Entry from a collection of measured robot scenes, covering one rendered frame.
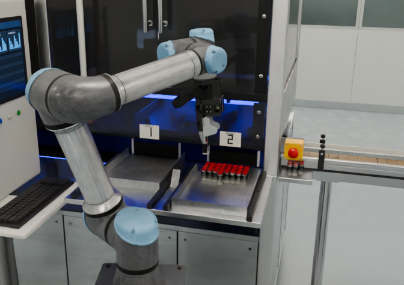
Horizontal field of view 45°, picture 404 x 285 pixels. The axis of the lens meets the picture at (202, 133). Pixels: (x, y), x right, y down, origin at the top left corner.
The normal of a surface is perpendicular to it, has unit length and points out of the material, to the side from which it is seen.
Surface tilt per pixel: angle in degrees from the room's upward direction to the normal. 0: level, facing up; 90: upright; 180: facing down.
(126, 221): 7
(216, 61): 90
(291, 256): 0
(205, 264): 90
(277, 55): 90
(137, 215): 7
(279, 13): 90
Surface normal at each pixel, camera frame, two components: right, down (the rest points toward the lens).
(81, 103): 0.13, 0.25
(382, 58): -0.24, 0.30
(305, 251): 0.01, -0.95
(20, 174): 0.97, 0.08
